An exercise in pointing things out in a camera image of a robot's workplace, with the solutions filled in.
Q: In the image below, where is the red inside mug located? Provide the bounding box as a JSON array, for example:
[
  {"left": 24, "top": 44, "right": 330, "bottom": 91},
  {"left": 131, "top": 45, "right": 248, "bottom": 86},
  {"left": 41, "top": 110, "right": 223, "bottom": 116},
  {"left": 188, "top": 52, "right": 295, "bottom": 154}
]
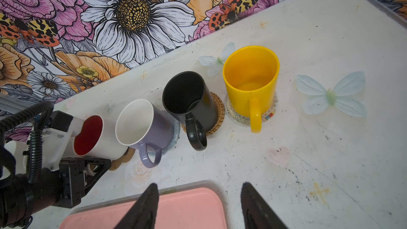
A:
[{"left": 73, "top": 115, "right": 128, "bottom": 161}]

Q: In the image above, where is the pink silicone tray mat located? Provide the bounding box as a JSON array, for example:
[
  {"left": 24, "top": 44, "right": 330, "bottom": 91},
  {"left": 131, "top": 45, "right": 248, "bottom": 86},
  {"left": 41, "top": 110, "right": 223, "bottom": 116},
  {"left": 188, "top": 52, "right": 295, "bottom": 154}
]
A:
[{"left": 60, "top": 188, "right": 227, "bottom": 229}]

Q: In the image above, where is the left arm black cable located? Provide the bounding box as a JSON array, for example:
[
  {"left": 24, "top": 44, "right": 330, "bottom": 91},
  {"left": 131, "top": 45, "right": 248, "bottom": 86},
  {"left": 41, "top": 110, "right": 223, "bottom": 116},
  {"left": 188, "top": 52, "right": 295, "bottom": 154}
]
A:
[{"left": 0, "top": 100, "right": 55, "bottom": 185}]

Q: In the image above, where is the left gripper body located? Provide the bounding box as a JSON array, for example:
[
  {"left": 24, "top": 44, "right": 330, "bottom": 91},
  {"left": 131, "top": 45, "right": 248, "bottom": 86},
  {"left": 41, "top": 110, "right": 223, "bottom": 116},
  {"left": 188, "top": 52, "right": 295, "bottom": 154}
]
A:
[{"left": 1, "top": 158, "right": 111, "bottom": 228}]

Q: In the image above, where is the white lavender mug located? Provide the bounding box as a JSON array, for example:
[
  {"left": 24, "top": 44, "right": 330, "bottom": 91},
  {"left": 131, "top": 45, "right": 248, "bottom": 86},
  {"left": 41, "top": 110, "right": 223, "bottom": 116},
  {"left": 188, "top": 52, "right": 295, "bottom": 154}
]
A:
[{"left": 115, "top": 99, "right": 166, "bottom": 168}]

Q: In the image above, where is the woven rattan round coaster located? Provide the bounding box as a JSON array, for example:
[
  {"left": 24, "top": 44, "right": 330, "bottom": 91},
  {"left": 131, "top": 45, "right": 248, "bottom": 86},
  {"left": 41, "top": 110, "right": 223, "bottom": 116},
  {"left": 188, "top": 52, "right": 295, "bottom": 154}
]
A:
[{"left": 197, "top": 92, "right": 225, "bottom": 137}]

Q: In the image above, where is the clear patterned round coaster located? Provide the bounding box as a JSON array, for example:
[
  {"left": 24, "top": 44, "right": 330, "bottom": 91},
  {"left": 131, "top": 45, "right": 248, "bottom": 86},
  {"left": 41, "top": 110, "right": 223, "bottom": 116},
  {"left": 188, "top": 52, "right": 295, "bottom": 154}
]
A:
[{"left": 225, "top": 93, "right": 278, "bottom": 127}]

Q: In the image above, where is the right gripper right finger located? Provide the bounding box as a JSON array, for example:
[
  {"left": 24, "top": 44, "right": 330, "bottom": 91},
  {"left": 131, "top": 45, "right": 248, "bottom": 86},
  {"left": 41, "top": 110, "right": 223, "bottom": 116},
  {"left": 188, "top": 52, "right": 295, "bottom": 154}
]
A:
[{"left": 241, "top": 182, "right": 288, "bottom": 229}]

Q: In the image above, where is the brown paw shaped coaster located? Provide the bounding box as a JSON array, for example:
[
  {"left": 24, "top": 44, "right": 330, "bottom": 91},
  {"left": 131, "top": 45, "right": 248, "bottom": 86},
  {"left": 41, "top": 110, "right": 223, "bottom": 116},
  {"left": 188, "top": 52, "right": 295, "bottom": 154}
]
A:
[{"left": 109, "top": 147, "right": 135, "bottom": 171}]

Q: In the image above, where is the yellow mug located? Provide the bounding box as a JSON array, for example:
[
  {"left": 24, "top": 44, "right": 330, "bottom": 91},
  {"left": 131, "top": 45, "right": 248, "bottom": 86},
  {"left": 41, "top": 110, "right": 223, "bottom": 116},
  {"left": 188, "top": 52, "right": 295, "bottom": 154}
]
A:
[{"left": 223, "top": 46, "right": 280, "bottom": 133}]

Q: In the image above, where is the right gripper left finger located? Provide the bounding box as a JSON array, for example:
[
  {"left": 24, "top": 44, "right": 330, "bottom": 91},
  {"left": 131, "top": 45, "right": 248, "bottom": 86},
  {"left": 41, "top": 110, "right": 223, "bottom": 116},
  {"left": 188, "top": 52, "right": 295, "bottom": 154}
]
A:
[{"left": 114, "top": 183, "right": 159, "bottom": 229}]

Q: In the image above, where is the black mug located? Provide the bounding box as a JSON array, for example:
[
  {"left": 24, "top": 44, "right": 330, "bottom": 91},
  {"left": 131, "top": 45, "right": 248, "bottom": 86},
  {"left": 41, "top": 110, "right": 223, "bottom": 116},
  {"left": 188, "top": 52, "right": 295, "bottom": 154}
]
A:
[{"left": 162, "top": 71, "right": 217, "bottom": 151}]

